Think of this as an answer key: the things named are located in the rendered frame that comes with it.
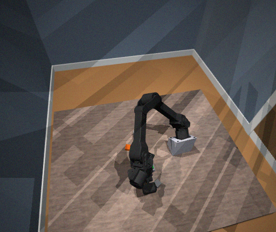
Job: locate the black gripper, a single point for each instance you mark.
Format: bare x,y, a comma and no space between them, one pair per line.
149,188

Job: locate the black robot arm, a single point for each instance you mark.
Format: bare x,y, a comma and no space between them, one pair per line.
139,149

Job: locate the orange block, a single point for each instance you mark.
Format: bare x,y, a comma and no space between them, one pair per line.
127,147

